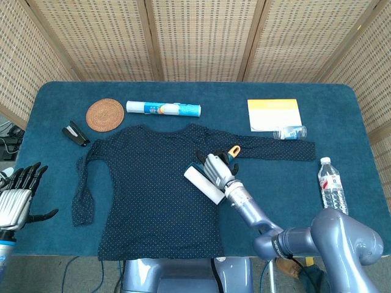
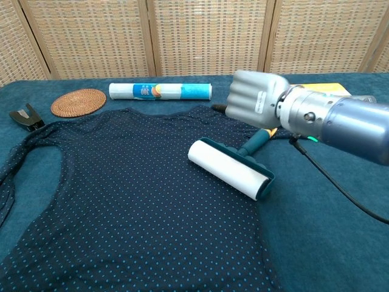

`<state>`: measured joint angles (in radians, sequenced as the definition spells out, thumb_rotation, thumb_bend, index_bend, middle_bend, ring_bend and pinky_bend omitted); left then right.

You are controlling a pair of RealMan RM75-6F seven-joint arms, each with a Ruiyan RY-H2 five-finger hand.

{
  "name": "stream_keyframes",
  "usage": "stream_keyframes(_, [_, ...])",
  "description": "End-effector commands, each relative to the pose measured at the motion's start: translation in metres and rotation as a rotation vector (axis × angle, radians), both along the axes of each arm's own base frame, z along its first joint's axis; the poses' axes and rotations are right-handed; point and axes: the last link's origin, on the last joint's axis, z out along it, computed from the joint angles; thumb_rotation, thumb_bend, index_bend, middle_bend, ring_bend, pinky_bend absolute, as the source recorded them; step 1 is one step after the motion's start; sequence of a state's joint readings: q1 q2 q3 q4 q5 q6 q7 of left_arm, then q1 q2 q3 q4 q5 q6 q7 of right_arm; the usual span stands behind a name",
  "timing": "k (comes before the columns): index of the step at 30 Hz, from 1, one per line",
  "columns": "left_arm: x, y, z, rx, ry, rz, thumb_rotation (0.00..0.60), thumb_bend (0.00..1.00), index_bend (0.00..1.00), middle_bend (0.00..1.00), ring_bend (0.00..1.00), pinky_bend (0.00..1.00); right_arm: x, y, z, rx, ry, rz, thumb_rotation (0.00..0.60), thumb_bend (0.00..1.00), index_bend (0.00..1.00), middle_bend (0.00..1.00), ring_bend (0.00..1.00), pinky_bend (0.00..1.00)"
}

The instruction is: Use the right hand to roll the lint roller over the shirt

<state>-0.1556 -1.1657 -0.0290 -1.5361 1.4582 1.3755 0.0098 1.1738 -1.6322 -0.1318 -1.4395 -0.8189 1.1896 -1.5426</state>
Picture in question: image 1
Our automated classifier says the black floor equipment with cables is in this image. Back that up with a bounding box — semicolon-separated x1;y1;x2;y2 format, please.
0;121;25;161

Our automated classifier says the black stapler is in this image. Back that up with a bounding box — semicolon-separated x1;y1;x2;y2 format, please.
62;120;91;148

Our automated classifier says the bamboo folding screen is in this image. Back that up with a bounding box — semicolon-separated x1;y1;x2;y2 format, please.
0;0;391;211

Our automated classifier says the yellow white booklet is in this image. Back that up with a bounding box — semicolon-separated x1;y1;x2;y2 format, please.
247;98;303;132

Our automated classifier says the teal lint roller orange handle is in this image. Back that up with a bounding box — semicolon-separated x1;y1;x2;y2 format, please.
183;145;241;206

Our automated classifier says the teal blue table cloth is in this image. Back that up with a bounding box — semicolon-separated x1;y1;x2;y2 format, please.
9;81;386;259

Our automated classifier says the brown shoe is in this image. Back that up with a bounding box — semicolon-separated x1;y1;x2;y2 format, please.
274;258;302;278

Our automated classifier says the water bottle red label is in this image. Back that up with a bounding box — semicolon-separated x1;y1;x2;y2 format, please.
318;157;349;216

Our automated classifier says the blue floor cable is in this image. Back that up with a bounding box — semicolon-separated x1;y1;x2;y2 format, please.
62;256;80;293

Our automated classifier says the dark blue dotted shirt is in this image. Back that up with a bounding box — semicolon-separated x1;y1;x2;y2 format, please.
71;123;316;262

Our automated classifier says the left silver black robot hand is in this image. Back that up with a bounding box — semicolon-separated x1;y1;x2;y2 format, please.
0;161;59;231

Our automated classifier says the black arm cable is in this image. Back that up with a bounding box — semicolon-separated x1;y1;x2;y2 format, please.
287;253;306;271

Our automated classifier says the round woven rattan coaster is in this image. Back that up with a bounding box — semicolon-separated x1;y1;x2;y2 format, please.
86;98;125;132

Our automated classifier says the blue-grey robot torso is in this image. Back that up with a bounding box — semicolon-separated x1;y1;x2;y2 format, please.
120;257;254;293

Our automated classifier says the blue jeans leg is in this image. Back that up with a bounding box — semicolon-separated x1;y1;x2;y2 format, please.
298;264;332;293

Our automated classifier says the small clear plastic bottle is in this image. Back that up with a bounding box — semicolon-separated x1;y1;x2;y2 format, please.
272;125;308;140

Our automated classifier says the white tube package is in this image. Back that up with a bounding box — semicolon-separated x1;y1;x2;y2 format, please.
126;100;202;118

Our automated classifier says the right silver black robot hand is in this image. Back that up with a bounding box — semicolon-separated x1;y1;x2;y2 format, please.
197;149;241;189

